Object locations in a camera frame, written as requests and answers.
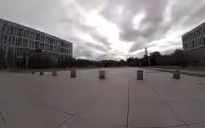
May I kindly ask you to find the pale multi-storey building with windows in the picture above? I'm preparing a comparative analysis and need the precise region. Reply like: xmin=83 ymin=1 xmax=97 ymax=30
xmin=181 ymin=16 xmax=205 ymax=66

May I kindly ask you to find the long grey building with windows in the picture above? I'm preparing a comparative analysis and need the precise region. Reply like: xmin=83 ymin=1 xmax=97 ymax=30
xmin=0 ymin=16 xmax=74 ymax=70

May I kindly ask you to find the raised kerb strip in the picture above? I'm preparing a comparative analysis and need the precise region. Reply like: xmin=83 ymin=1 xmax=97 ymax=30
xmin=146 ymin=66 xmax=205 ymax=80

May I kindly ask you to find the slim tower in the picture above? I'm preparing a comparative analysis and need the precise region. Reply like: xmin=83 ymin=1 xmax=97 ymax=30
xmin=143 ymin=46 xmax=149 ymax=58

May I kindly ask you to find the grey concrete slab plaza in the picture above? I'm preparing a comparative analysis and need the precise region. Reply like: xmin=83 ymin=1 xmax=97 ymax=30
xmin=0 ymin=66 xmax=205 ymax=128

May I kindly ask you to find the row of dark trees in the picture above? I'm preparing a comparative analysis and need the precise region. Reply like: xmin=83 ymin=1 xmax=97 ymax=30
xmin=26 ymin=49 xmax=194 ymax=69

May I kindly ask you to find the row of concrete bollards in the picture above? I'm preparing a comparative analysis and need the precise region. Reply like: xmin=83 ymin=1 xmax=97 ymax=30
xmin=29 ymin=68 xmax=182 ymax=81

